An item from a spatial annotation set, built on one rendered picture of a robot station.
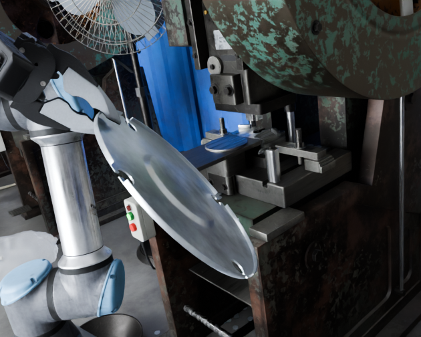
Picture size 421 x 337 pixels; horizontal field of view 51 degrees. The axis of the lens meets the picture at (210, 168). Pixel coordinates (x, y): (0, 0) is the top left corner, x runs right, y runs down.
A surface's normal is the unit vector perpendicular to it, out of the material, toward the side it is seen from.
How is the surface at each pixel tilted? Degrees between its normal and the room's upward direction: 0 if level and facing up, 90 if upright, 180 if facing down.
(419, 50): 90
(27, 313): 90
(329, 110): 90
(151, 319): 0
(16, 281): 8
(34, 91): 90
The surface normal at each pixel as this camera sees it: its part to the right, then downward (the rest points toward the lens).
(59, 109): 0.30, 0.30
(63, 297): -0.07, -0.07
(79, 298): -0.04, 0.17
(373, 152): -0.77, 0.06
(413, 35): 0.64, 0.18
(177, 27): -0.76, 0.33
